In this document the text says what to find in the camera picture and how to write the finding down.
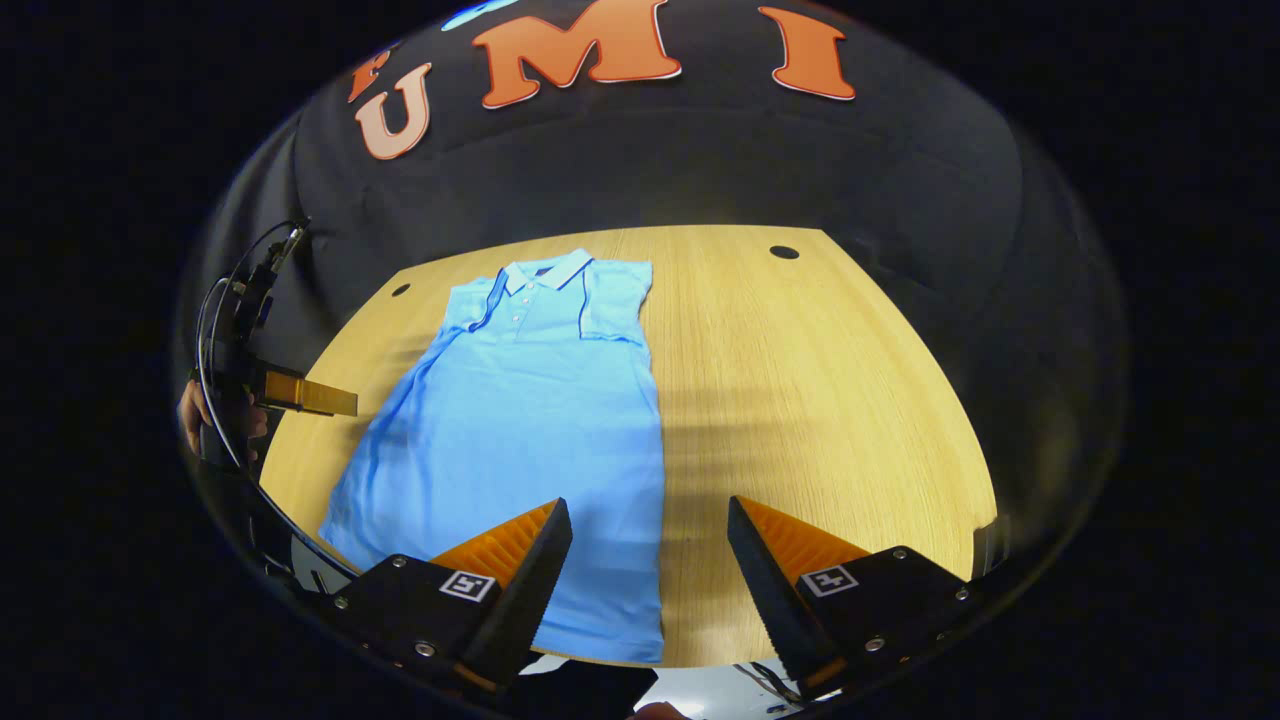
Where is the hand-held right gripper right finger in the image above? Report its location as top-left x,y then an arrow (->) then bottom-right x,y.
727,495 -> 986,701

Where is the dark cloth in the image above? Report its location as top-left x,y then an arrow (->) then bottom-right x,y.
515,658 -> 659,720

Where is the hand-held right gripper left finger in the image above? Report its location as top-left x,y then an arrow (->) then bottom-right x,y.
320,497 -> 574,696

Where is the thin gripper cable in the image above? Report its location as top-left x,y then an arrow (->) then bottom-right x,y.
195,218 -> 309,471

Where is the black backdrop cloth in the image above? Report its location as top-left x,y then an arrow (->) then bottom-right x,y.
185,0 -> 1126,521

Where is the light blue T-shirt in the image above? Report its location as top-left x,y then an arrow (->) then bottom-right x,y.
318,248 -> 668,664

